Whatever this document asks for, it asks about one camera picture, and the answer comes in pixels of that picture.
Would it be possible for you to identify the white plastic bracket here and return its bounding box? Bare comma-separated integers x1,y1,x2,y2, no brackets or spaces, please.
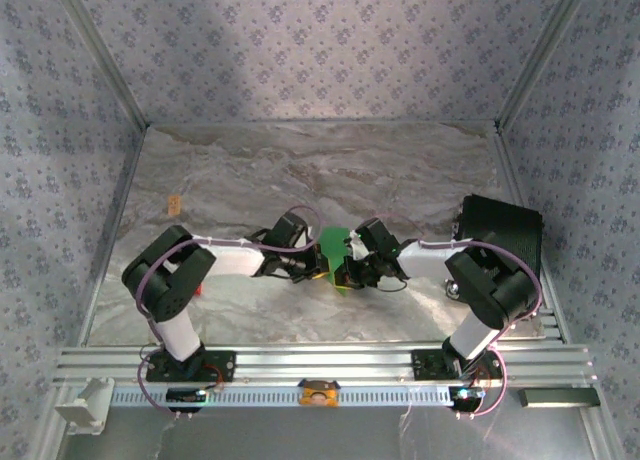
53,377,115,435

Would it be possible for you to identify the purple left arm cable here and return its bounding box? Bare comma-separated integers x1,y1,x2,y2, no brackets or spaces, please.
134,204,324,420

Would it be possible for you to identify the black mesh box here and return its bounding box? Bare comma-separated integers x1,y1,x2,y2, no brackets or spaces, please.
453,193,545,281

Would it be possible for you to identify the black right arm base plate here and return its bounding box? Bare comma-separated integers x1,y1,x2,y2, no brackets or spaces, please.
411,348,503,382

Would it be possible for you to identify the aluminium frame post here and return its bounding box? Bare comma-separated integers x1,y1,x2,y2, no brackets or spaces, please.
49,0,150,129
494,0,594,131

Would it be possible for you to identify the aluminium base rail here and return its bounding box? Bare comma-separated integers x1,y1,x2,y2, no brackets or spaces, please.
52,344,599,387

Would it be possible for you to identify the black circuit board with LED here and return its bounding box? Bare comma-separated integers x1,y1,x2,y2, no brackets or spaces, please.
448,385,486,405
166,387,209,406

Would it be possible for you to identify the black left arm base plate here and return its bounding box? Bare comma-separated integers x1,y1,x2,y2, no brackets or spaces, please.
145,350,237,383

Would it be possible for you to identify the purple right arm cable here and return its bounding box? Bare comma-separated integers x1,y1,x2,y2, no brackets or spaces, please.
372,213,544,420

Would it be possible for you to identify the green square paper sheet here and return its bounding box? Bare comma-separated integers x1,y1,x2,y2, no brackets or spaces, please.
319,226,367,299

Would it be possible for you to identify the grey slotted cable duct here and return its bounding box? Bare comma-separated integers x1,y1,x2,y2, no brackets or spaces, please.
109,383,457,409

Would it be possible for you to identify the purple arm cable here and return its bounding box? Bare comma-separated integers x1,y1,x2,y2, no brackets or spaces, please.
372,213,544,420
134,204,324,420

